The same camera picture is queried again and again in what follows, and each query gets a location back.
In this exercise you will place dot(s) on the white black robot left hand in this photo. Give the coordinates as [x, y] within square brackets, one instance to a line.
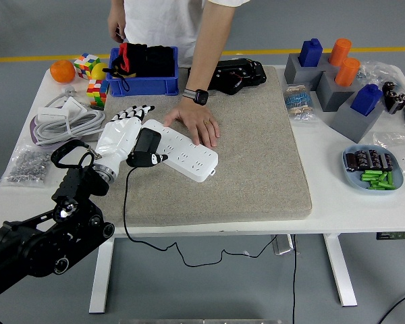
[119, 138]

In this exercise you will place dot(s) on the person's right hand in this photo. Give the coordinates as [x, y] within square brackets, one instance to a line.
[116, 23]

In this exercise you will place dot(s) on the person's left hand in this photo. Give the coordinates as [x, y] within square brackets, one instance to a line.
[195, 121]

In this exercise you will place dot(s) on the black plug adapter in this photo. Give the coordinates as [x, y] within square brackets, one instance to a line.
[148, 140]

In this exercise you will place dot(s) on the white power strip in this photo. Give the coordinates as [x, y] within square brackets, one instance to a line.
[189, 162]

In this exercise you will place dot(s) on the person's right forearm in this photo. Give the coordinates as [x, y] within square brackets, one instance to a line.
[117, 4]

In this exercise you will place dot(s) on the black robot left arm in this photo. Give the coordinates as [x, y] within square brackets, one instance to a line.
[37, 243]

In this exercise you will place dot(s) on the person's left forearm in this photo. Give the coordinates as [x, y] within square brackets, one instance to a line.
[206, 50]

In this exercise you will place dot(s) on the black wrist watch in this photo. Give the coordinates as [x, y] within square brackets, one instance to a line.
[200, 96]

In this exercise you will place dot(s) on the person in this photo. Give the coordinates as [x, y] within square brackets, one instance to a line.
[162, 20]

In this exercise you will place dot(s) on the yellow lemon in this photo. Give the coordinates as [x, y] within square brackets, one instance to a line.
[99, 71]

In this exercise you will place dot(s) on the white-edged puzzle cube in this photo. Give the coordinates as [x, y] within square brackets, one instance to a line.
[86, 65]

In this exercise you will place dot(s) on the stickerless colourful puzzle cube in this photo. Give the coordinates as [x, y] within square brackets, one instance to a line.
[96, 91]

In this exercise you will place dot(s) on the grey-brown mat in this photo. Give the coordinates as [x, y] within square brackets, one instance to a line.
[239, 152]

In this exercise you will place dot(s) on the blue plastic bin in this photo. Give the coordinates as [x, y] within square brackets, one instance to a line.
[145, 87]

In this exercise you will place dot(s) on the black machine housing part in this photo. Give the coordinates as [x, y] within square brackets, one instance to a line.
[243, 76]

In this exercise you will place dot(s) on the white rectangular box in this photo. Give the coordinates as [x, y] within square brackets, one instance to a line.
[52, 114]

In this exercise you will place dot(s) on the orange fruit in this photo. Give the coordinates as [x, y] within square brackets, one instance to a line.
[62, 71]

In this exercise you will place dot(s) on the bag of metal screws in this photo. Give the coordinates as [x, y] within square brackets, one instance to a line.
[27, 165]

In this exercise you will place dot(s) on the bag of resistors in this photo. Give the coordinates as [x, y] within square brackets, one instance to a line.
[298, 103]

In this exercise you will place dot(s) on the grey block holder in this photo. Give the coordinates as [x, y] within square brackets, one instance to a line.
[334, 98]
[328, 67]
[300, 76]
[354, 126]

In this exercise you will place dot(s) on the blue square peg block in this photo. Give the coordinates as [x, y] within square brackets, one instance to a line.
[366, 101]
[310, 52]

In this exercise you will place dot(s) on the white table leg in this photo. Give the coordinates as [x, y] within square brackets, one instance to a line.
[341, 270]
[101, 276]

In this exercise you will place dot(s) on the metal box under table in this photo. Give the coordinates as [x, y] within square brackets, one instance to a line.
[281, 244]

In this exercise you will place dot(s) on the orange cylinder peg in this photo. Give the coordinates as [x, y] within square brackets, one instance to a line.
[347, 72]
[340, 52]

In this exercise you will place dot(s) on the light blue tray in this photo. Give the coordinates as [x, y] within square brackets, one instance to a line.
[352, 182]

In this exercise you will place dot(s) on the green cylindrical battery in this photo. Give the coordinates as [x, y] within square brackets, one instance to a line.
[381, 186]
[371, 172]
[383, 177]
[390, 179]
[370, 177]

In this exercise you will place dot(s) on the clear plastic bag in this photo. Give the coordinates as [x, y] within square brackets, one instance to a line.
[374, 72]

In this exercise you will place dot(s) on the bundle of black cylinders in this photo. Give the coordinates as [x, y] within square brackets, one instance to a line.
[395, 98]

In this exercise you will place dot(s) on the table height control panel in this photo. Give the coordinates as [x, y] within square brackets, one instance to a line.
[396, 235]

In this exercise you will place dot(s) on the white square wall plate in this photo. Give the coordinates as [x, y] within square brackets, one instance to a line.
[75, 106]

